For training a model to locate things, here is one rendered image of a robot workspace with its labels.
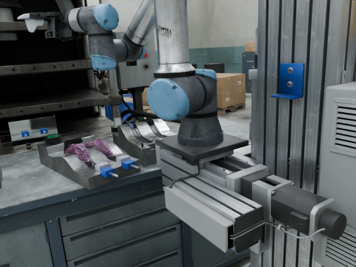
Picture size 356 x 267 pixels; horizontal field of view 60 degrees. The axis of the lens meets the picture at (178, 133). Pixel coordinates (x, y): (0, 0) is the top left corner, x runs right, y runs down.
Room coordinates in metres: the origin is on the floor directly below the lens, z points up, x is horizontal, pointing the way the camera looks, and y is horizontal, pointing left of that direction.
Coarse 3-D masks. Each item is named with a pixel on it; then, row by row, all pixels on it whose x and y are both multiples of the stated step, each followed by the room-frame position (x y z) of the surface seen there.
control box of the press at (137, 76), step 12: (120, 36) 2.25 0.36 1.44; (144, 60) 2.33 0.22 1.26; (120, 72) 2.24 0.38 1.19; (132, 72) 2.28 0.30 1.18; (144, 72) 2.32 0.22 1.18; (120, 84) 2.25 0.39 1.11; (132, 84) 2.28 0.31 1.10; (144, 84) 2.32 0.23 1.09; (132, 96) 2.38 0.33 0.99; (132, 120) 2.39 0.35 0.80
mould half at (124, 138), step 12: (156, 120) 1.76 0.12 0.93; (120, 132) 1.66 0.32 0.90; (132, 132) 1.62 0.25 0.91; (144, 132) 1.64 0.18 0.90; (168, 132) 1.66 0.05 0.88; (120, 144) 1.68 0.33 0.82; (132, 144) 1.49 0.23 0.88; (144, 144) 1.44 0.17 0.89; (132, 156) 1.50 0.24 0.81; (144, 156) 1.38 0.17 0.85
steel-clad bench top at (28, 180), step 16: (176, 128) 2.07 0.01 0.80; (224, 128) 1.99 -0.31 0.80; (240, 128) 1.97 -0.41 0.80; (0, 160) 1.60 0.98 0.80; (16, 160) 1.58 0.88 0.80; (32, 160) 1.57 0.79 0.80; (16, 176) 1.34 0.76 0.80; (32, 176) 1.33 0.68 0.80; (48, 176) 1.32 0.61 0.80; (64, 176) 1.31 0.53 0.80; (128, 176) 1.26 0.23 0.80; (0, 192) 1.18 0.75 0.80; (16, 192) 1.17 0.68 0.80; (32, 192) 1.16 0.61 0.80; (48, 192) 1.15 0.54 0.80; (64, 192) 1.14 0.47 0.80; (0, 208) 1.04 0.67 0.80
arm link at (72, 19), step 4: (76, 8) 1.03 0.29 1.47; (72, 12) 1.02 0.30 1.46; (76, 12) 1.01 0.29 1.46; (68, 16) 1.02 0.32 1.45; (72, 16) 1.01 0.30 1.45; (76, 16) 1.00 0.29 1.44; (68, 20) 1.02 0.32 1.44; (72, 20) 1.01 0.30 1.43; (76, 20) 1.00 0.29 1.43; (72, 24) 1.02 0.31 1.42; (76, 24) 1.01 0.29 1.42; (72, 28) 1.03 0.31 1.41; (76, 28) 1.02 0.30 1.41; (80, 28) 1.01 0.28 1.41; (80, 32) 1.04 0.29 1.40; (84, 32) 1.04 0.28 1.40
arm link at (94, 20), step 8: (80, 8) 1.01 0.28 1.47; (88, 8) 0.99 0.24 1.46; (96, 8) 0.97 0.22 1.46; (104, 8) 0.96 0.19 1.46; (112, 8) 0.98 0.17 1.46; (80, 16) 0.99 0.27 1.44; (88, 16) 0.97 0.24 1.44; (96, 16) 0.96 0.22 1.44; (104, 16) 0.95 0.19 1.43; (112, 16) 0.98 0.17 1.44; (80, 24) 1.00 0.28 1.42; (88, 24) 0.98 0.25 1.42; (96, 24) 0.97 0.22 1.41; (104, 24) 0.96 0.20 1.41; (112, 24) 0.97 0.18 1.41; (88, 32) 0.98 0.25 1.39; (96, 32) 0.97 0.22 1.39; (104, 32) 0.97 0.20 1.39; (112, 32) 1.01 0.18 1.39
